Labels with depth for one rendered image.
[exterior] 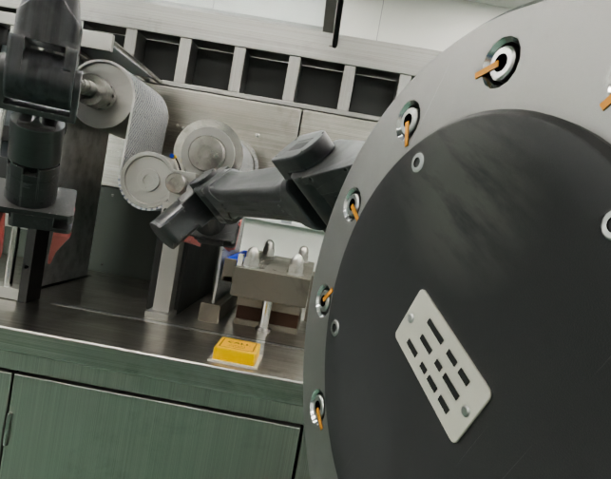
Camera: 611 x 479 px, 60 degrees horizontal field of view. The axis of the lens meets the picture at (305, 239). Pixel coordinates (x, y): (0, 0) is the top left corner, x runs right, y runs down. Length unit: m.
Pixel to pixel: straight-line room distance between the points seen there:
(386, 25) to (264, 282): 3.12
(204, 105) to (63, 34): 0.90
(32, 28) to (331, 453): 0.54
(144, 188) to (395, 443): 1.05
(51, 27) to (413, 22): 3.54
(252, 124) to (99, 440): 0.88
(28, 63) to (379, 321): 0.53
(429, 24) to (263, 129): 2.73
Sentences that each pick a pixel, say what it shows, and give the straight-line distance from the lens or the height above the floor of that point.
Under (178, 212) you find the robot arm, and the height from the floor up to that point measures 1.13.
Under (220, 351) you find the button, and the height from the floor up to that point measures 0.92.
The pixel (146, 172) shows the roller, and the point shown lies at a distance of 1.18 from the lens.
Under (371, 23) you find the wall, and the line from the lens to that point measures 4.02.
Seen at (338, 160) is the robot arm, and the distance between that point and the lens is 0.43.
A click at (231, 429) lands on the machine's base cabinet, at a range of 0.93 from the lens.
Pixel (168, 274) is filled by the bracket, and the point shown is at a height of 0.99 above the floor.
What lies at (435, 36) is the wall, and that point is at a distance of 4.04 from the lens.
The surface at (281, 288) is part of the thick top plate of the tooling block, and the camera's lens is 1.09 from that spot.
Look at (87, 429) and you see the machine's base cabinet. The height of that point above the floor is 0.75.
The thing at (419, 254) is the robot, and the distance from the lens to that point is 0.17.
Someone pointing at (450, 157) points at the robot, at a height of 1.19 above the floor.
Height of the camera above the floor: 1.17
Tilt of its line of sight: 3 degrees down
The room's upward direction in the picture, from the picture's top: 10 degrees clockwise
